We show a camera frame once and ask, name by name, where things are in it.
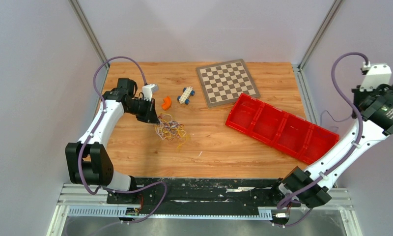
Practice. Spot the white toy car blue wheels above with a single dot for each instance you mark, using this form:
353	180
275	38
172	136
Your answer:
184	97

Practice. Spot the wooden chessboard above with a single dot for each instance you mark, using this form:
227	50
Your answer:
222	83

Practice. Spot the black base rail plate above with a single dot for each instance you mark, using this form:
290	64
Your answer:
202	196

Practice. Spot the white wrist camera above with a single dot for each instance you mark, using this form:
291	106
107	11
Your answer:
148	91
375	75

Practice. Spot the red compartment tray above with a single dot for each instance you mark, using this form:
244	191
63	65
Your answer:
288	133

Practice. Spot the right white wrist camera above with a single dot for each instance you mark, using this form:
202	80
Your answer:
375	75

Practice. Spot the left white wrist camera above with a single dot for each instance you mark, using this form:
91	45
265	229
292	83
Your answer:
148	91

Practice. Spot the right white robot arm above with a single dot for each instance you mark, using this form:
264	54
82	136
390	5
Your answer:
373	125

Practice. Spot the orange curved plastic piece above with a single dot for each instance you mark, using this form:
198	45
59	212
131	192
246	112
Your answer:
166	103

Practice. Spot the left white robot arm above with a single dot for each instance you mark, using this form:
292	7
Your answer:
87	159

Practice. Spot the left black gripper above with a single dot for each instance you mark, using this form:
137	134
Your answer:
150	116

